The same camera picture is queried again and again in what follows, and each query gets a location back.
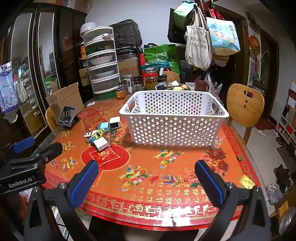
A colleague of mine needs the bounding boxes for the dark shoes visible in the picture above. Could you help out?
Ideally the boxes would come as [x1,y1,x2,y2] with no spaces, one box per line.
[273,164,292,194]

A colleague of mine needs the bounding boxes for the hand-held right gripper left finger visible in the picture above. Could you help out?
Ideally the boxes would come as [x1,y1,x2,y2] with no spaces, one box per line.
[23,160,100,241]

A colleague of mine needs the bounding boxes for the yellow card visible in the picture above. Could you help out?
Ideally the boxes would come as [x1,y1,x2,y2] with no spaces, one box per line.
[239,175,255,189]

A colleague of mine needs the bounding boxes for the wooden chair with cutout back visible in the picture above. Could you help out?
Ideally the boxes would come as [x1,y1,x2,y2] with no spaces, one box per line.
[227,83,265,144]

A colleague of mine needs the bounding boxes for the black hanging bag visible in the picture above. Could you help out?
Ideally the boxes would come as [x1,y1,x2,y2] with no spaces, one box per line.
[168,8,188,44]

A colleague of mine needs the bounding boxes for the green snack bag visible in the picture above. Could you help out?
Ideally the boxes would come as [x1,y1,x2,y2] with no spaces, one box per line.
[144,44,185,75]

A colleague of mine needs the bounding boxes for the wooden chair behind table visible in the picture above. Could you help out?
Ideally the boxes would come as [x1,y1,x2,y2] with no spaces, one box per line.
[162,71,181,84]

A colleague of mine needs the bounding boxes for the round red wall decoration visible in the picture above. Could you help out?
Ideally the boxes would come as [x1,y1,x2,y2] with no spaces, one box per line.
[248,35,262,56]

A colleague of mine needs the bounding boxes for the grey slippers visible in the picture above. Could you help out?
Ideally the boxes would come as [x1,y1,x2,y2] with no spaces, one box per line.
[265,183,283,205]

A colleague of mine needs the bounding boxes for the blue printed tote bag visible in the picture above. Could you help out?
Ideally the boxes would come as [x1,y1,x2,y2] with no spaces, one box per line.
[206,17,241,56]

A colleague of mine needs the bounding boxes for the green gift box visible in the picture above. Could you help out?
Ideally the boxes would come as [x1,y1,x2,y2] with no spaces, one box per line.
[173,1,196,24]

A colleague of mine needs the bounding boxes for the red printed tablecloth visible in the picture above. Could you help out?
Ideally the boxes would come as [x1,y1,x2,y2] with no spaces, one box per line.
[43,93,260,231]

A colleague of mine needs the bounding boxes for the brown cardboard box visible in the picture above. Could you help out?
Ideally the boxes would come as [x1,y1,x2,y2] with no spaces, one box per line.
[117,57,140,77]

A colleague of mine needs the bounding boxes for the dark wooden mirrored wardrobe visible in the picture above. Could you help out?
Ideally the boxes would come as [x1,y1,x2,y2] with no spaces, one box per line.
[0,7,88,139]

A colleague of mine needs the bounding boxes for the white square charger plug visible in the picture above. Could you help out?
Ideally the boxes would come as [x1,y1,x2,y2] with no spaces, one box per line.
[94,138,109,151]

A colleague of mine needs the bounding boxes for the beige canvas tote bag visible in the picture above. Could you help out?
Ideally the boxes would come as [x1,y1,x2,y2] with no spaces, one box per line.
[185,7,213,71]

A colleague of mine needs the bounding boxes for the white cubby shelf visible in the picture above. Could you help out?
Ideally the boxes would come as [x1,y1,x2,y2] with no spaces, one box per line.
[275,88,296,149]

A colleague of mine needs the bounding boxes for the black plastic bag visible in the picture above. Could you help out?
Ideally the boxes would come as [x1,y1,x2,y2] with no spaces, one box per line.
[109,20,142,49]

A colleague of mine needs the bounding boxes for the glass jar with red lid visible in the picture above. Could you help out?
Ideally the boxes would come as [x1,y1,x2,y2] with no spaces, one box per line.
[143,70,160,91]

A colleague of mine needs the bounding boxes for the green plastic basket base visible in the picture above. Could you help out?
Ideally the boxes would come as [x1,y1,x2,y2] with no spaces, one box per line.
[95,90,117,100]

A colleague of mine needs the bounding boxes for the white cube with dark face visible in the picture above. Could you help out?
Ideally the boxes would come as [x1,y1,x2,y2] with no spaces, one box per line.
[109,116,122,129]

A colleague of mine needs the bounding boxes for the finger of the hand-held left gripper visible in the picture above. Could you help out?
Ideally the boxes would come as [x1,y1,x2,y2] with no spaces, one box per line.
[28,142,63,167]
[0,136,36,163]

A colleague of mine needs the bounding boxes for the blue printed plastic bag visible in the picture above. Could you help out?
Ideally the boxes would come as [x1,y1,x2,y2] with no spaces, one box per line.
[0,62,20,114]

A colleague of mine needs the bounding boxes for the wooden chair with plain back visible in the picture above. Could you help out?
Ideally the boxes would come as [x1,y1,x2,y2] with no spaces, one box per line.
[45,107,58,131]

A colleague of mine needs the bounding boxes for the flattened cardboard box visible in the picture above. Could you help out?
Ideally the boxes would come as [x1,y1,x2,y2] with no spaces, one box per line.
[46,82,85,118]

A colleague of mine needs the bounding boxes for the white bowl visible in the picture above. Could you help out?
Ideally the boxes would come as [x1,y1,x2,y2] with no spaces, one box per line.
[80,22,97,37]

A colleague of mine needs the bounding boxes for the yellow toy car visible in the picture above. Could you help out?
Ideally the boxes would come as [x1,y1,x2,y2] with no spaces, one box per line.
[89,129,105,143]

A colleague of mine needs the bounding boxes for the brown ceramic mug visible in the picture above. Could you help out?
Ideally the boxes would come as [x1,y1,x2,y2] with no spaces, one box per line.
[194,80,210,93]

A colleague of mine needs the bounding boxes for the light blue charger plug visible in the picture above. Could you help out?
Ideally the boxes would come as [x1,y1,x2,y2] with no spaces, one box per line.
[98,122,111,133]

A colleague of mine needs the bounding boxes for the white perforated plastic basket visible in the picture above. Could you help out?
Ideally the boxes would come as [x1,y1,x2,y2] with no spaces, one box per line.
[119,90,230,147]

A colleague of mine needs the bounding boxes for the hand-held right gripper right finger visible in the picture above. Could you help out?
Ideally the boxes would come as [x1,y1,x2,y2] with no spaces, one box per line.
[194,160,272,241]

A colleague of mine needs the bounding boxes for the clear plastic bag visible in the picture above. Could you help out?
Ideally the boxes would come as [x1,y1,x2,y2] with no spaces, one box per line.
[205,72,223,102]

